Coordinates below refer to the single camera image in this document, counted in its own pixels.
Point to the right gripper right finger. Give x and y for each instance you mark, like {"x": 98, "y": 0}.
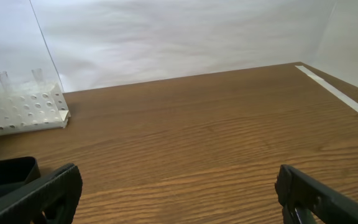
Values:
{"x": 322, "y": 202}

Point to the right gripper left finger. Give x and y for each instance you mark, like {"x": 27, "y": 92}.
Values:
{"x": 51, "y": 193}

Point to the white test tube rack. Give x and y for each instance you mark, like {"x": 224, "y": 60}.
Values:
{"x": 26, "y": 115}

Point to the clear test tube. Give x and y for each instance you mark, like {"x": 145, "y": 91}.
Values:
{"x": 3, "y": 80}
{"x": 37, "y": 75}

